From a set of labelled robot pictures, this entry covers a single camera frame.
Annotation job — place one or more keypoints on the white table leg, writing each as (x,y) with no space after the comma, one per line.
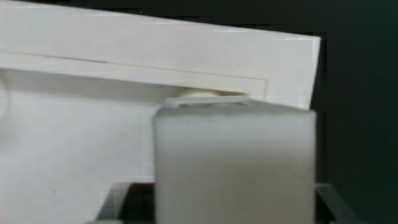
(232,162)

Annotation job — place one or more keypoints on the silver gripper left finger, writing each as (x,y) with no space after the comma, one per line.
(128,205)

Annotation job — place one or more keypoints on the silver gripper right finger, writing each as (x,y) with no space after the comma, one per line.
(332,210)

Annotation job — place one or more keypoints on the white square table top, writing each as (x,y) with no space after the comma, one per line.
(74,143)

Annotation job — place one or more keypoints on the white right fence bar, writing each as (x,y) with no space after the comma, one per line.
(99,44)

